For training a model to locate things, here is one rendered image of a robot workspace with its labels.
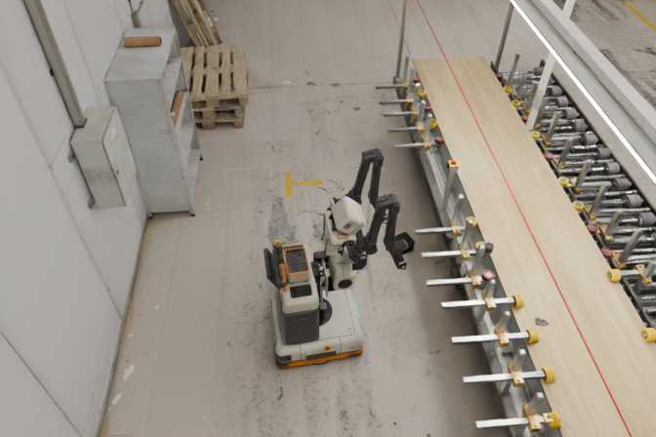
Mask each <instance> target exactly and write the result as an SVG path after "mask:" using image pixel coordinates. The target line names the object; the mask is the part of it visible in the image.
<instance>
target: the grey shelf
mask: <svg viewBox="0 0 656 437"><path fill-rule="evenodd" d="M143 36H161V39H162V46H142V47H125V46H124V42H123V38H124V37H143ZM123 38H122V41H121V43H120V45H119V48H118V50H117V52H116V55H115V57H114V60H113V62H112V64H111V67H110V69H109V71H108V73H107V75H106V78H105V79H104V83H105V86H106V89H107V92H108V95H109V98H110V101H111V104H112V106H114V107H115V106H116V107H117V110H118V113H119V116H120V119H121V123H122V126H123V129H124V132H125V135H126V138H127V141H128V143H129V146H130V150H131V153H132V156H133V159H134V162H135V165H136V168H137V173H136V179H137V182H138V185H139V188H140V191H141V194H142V197H143V201H144V204H145V207H146V210H147V213H148V218H149V219H153V214H152V213H162V212H179V211H190V216H191V217H195V211H194V209H193V194H194V187H195V185H196V180H197V173H198V167H199V161H202V160H203V157H202V153H201V148H200V143H199V139H198V134H197V130H196V125H195V120H194V115H193V110H192V106H191V101H190V96H189V90H188V86H187V82H186V77H185V69H184V64H183V58H182V54H181V49H180V45H179V40H178V35H177V30H176V28H175V27H153V28H126V31H125V34H124V36H123ZM174 40H175V43H174ZM176 40H177V41H176ZM177 44H178V45H177ZM175 45H176V47H175ZM177 46H178V47H177ZM176 50H177V51H176ZM177 54H178V56H177ZM180 68H181V70H180ZM181 73H182V75H181ZM182 77H183V79H182ZM183 82H184V83H183ZM157 83H158V86H157ZM176 91H183V92H184V97H183V100H182V104H181V108H180V111H179V115H178V119H177V122H176V126H175V128H174V124H173V120H172V116H171V112H170V110H171V107H172V104H173V100H174V97H175V94H176ZM186 100H187V102H186ZM187 105H188V107H187ZM188 110H189V111H188ZM167 113H168V114H167ZM165 114H166V117H165ZM189 114H190V116H189ZM191 115H192V116H191ZM168 117H169V118H168ZM166 118H167V119H166ZM190 118H191V121H190ZM192 118H193V119H192ZM169 121H170V122H169ZM167 122H168V125H167ZM170 125H171V126H170ZM168 126H169V129H168ZM171 129H172V130H171ZM169 130H170V133H169ZM193 133H194V134H193ZM170 134H171V135H170ZM194 137H195V138H194ZM195 142H196V143H195ZM196 146H197V148H196ZM173 147H174V148H173ZM198 148H199V149H198ZM174 149H175V152H174ZM139 173H140V174H139Z"/></svg>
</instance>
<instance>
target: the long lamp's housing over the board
mask: <svg viewBox="0 0 656 437"><path fill-rule="evenodd" d="M513 1H514V3H515V4H516V6H517V7H518V8H519V9H520V11H521V12H522V13H523V14H524V15H525V16H526V17H527V18H528V20H529V21H530V22H531V23H532V25H533V26H534V27H535V28H536V30H537V31H538V32H539V33H540V35H541V36H542V37H543V38H544V40H545V41H546V42H547V43H548V45H549V46H550V47H551V48H552V50H553V51H554V52H555V54H556V55H557V56H558V57H559V59H560V60H561V61H562V62H563V64H564V65H565V66H566V67H567V69H568V70H569V71H570V72H571V74H572V75H573V76H574V77H575V78H576V80H577V81H578V82H579V83H580V85H581V86H582V87H583V88H584V90H585V91H586V92H587V93H588V95H589V96H590V97H591V98H592V100H593V101H594V102H595V104H596V105H597V106H598V107H599V109H600V110H601V111H602V112H603V114H604V115H605V116H606V117H607V119H608V120H609V121H610V122H611V124H612V125H613V126H614V127H615V129H616V130H617V131H618V132H619V134H620V135H621V136H622V137H623V139H624V140H625V141H626V142H627V144H628V145H629V146H630V147H631V149H632V150H633V151H634V152H635V154H636V155H637V156H638V158H639V159H640V160H641V161H642V163H643V164H644V165H645V166H646V167H647V169H648V170H649V171H650V172H651V174H652V175H653V176H654V177H655V178H656V144H655V143H654V142H653V141H652V140H651V138H650V137H649V136H648V135H647V134H646V133H645V131H644V130H643V129H642V128H641V127H640V126H639V125H638V123H637V122H636V121H635V120H634V119H633V117H632V116H631V115H630V114H629V113H628V112H627V110H626V109H625V108H624V107H623V106H622V105H621V103H620V102H619V101H617V100H616V99H615V98H614V96H613V95H612V94H611V93H610V92H609V91H608V89H607V88H606V87H605V86H604V85H603V84H602V82H601V81H600V80H599V79H598V78H597V77H596V75H595V74H594V73H593V72H592V71H591V70H590V68H589V67H588V66H587V65H586V64H585V63H584V61H583V60H582V59H581V58H580V57H579V56H578V54H577V53H574V50H573V49H572V47H571V46H570V45H569V44H568V43H567V42H566V41H565V39H564V38H563V37H562V36H561V35H560V34H559V32H558V31H557V30H556V29H555V28H554V26H553V25H552V24H551V23H550V22H549V21H548V19H547V18H546V17H545V16H544V15H543V14H542V13H541V11H540V10H539V9H538V8H537V7H536V6H535V4H534V3H533V2H532V1H531V0H513Z"/></svg>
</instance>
